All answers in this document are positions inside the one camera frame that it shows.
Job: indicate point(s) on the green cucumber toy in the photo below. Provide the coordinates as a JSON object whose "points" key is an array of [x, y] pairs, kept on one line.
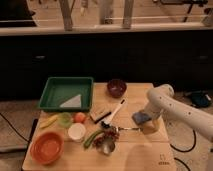
{"points": [[90, 139]]}

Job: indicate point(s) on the white paper cup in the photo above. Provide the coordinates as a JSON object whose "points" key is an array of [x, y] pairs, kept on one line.
{"points": [[77, 132]]}

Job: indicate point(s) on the metal spoon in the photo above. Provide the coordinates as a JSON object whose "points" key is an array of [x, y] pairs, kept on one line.
{"points": [[117, 128]]}

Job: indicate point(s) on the yellow banana toy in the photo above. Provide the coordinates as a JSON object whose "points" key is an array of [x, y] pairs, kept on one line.
{"points": [[48, 121]]}

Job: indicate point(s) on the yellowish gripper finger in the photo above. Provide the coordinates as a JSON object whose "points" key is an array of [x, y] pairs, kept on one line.
{"points": [[150, 127]]}

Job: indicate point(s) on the wooden block brush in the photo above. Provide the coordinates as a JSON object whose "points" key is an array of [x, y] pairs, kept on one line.
{"points": [[98, 113]]}

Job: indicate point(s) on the dark purple bowl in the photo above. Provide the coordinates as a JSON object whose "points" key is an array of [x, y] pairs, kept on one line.
{"points": [[116, 88]]}

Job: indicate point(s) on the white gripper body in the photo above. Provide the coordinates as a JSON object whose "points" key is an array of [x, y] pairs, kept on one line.
{"points": [[152, 111]]}

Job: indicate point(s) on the green plastic tray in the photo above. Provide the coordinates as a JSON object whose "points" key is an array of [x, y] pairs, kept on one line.
{"points": [[60, 89]]}

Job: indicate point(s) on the white cloth in tray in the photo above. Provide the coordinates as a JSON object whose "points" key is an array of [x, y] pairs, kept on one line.
{"points": [[73, 102]]}

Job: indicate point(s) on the dark teal bag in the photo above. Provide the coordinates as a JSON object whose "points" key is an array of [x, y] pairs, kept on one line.
{"points": [[200, 99]]}

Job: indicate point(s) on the blue sponge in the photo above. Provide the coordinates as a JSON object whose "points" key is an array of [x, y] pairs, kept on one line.
{"points": [[140, 118]]}

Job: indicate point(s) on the orange bowl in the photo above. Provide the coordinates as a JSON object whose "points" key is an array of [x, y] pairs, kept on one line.
{"points": [[47, 148]]}

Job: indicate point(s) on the red tomato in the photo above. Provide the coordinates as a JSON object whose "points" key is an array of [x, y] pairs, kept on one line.
{"points": [[79, 117]]}

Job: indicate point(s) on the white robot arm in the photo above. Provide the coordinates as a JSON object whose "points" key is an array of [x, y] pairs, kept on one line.
{"points": [[161, 99]]}

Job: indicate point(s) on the purple grape bunch toy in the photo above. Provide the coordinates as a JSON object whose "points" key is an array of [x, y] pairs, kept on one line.
{"points": [[106, 135]]}

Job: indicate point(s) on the metal measuring cup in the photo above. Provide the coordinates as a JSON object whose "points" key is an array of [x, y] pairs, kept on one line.
{"points": [[107, 147]]}

